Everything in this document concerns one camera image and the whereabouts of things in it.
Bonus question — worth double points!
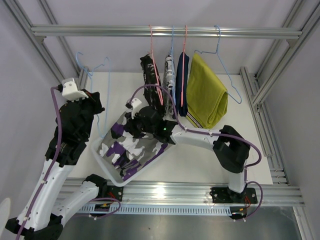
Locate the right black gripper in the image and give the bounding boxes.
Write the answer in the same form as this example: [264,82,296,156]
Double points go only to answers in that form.
[124,109,156,137]

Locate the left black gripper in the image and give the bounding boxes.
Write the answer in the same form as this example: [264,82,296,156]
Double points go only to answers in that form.
[66,88,105,140]

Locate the white plastic basket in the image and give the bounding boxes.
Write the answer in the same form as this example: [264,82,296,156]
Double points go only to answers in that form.
[90,135,172,187]

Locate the purple camouflage trousers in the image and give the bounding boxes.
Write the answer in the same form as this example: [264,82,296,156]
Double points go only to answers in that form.
[96,109,169,182]

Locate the light blue hanger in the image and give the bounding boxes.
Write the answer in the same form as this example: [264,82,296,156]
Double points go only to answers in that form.
[170,26,176,106]
[75,51,111,139]
[193,25,243,105]

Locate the olive yellow trousers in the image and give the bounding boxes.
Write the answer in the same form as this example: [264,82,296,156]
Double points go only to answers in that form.
[186,53,228,129]

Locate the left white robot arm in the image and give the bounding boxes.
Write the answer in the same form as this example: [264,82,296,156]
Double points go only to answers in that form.
[5,89,108,240]

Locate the black white patterned trousers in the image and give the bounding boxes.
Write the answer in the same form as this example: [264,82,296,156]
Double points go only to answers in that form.
[140,54,165,117]

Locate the left pink hanger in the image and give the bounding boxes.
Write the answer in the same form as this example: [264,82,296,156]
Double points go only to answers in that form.
[148,24,164,106]

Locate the pink hanger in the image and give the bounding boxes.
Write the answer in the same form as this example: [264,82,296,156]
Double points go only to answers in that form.
[180,24,189,107]
[148,24,164,106]

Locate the navy blue trousers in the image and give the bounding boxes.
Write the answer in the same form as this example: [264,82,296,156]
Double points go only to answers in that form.
[175,52,190,117]

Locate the grey white printed trousers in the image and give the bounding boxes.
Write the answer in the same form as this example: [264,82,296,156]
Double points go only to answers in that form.
[163,54,176,116]

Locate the right pink hanger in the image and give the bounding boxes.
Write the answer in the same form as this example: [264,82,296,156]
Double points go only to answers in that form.
[180,24,189,107]

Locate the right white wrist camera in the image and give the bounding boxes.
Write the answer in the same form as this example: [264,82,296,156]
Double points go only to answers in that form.
[125,98,143,111]

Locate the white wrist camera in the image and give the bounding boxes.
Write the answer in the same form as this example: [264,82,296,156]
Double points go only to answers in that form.
[125,98,143,111]
[57,77,89,101]

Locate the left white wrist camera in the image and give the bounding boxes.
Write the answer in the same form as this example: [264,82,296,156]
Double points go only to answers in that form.
[57,77,89,101]

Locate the aluminium frame left struts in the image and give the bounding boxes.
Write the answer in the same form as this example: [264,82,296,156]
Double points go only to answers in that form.
[3,0,88,88]

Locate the aluminium frame struts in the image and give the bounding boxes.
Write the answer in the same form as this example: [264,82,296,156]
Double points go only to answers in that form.
[3,0,88,88]
[240,0,320,188]

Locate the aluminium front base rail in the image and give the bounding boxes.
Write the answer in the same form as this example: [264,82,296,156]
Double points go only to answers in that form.
[57,177,306,210]

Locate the grey slotted cable duct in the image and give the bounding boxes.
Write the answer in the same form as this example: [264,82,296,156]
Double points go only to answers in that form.
[77,203,246,217]

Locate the aluminium hanging rail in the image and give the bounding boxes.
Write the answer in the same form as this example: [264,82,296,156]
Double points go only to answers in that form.
[31,24,303,40]

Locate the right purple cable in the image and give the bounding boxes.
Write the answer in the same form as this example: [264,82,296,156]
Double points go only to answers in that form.
[130,83,264,221]

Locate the aluminium frame right struts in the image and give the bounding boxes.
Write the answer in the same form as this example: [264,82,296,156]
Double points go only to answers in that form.
[240,0,320,188]

